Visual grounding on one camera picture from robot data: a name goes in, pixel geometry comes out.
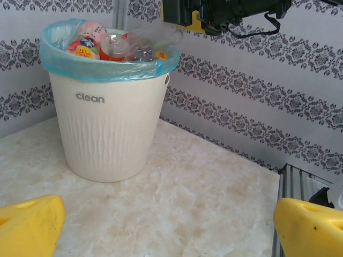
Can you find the long clear cola bottle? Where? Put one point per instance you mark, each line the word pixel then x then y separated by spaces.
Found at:
pixel 155 34

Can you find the aluminium frame post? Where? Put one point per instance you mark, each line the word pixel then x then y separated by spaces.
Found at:
pixel 120 13

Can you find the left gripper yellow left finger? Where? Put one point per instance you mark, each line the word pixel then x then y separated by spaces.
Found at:
pixel 29 227

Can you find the aluminium side rail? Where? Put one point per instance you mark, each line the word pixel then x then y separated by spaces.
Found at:
pixel 294 182

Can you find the white bin with blue liner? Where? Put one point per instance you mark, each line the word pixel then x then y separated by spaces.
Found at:
pixel 93 69

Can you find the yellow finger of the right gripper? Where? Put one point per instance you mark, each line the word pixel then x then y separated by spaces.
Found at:
pixel 198 22

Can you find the white plastic waste bin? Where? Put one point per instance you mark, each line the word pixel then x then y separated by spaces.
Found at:
pixel 107 134

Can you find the pink drink bottle yellow cap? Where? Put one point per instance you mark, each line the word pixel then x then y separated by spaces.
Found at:
pixel 88 40

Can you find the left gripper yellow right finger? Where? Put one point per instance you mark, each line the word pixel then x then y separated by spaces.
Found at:
pixel 311 230

